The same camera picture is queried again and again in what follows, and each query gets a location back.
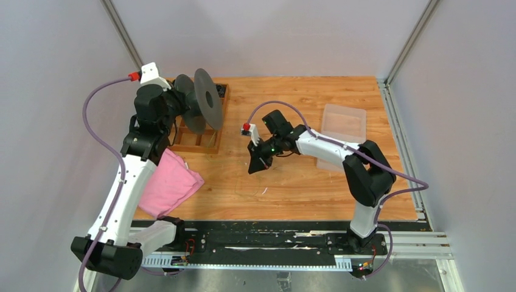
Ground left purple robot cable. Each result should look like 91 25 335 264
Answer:
77 71 190 292

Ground wooden compartment tray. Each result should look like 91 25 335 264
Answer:
169 83 231 155

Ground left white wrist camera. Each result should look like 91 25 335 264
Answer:
139 62 172 91

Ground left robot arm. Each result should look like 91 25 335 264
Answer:
71 84 186 290

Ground clear plastic box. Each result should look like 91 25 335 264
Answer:
316 103 368 174

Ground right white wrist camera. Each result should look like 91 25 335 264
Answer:
240 123 260 146

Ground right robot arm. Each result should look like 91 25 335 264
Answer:
240 109 396 254

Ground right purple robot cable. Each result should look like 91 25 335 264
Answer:
243 100 430 280

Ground black cable spool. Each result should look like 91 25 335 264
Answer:
174 68 223 134

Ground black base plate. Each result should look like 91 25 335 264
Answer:
133 219 432 268

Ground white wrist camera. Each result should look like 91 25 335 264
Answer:
240 123 260 146
139 62 172 91

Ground slotted aluminium cable duct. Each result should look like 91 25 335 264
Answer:
141 254 353 272

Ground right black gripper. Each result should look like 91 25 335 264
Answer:
248 135 283 175

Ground pink cloth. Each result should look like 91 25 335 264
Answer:
138 148 204 218

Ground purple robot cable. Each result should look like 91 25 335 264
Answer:
243 100 430 280
77 71 190 292

